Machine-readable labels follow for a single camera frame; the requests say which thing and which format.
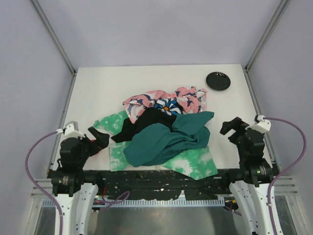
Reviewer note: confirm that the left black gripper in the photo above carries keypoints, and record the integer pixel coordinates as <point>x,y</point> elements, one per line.
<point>91,143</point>

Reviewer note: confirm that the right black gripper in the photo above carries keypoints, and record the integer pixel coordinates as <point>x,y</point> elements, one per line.
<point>236,132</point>

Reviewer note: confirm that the teal cloth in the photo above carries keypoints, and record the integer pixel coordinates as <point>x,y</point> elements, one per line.
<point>157,143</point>

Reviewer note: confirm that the black cloth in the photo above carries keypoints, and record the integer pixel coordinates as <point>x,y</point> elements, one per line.
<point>150,116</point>

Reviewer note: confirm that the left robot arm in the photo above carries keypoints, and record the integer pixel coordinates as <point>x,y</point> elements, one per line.
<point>73,188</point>

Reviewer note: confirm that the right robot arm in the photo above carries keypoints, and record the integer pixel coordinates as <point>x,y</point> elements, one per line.
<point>249,183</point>

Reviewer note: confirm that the pink navy floral cloth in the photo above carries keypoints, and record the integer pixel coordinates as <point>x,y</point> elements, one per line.
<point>192,100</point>

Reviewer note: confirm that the green white tie-dye cloth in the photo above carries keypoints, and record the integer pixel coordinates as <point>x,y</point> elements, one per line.
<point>194,163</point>

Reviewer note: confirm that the blue white floral cloth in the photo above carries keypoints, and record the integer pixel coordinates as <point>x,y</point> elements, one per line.
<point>168,106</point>

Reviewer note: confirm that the black plate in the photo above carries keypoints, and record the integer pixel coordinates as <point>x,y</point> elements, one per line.
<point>218,81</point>

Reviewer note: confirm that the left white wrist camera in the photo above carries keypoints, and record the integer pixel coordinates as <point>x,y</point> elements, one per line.
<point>71,130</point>

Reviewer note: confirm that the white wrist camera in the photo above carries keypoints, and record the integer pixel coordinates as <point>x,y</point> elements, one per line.
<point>261,124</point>
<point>71,130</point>

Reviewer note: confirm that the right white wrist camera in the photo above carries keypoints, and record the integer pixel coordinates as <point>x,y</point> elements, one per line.
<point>261,124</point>

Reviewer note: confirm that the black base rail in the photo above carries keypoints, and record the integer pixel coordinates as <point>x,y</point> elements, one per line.
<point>162,185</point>

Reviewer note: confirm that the white cable duct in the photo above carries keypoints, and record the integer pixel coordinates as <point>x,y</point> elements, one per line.
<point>180,202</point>

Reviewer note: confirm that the right aluminium frame post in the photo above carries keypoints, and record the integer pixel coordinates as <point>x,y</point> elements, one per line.
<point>279,11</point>

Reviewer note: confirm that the aluminium frame post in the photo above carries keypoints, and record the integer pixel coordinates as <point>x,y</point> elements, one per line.
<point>48,26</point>
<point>279,11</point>

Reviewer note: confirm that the left aluminium frame post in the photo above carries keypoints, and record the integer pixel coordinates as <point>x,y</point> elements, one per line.
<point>48,26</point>

